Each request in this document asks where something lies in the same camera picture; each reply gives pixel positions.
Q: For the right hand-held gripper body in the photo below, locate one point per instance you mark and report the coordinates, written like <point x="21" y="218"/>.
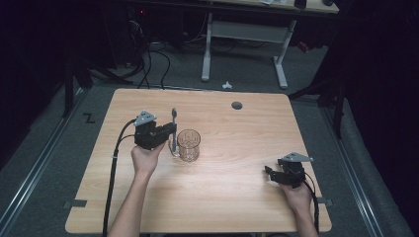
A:
<point x="293" y="176"/>

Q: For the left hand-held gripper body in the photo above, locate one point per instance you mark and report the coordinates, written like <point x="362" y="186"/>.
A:
<point x="148" y="135"/>

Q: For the blue toothbrush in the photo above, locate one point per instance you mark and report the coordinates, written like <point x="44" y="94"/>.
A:
<point x="174" y="114"/>

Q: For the clear glass mug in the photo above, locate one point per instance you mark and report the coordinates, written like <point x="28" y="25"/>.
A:
<point x="189" y="148"/>

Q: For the person's right hand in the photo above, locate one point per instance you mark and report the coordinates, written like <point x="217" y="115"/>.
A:
<point x="298" y="199"/>

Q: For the person's left hand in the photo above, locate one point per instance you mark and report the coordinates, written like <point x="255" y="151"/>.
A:
<point x="145" y="161"/>

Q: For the grey tape strip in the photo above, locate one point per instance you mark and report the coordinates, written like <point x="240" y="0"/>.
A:
<point x="77" y="203"/>
<point x="325" y="201"/>

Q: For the small white floor object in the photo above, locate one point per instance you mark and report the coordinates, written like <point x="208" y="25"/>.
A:
<point x="227" y="86"/>

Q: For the grey table grommet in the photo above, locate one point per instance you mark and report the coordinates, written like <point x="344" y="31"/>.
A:
<point x="236" y="105"/>

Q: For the black metal stand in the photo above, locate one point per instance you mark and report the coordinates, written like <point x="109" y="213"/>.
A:
<point x="339" y="112"/>
<point x="68" y="89"/>

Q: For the dark computer tower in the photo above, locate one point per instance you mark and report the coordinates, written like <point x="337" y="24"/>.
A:
<point x="136" y="33"/>

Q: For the small red object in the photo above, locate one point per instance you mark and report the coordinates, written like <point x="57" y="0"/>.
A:
<point x="303" y="47"/>

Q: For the black item on desk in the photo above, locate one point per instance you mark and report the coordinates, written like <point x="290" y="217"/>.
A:
<point x="300" y="3"/>

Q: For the metal floor rail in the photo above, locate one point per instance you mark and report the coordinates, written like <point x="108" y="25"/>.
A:
<point x="352" y="171"/>
<point x="33" y="174"/>

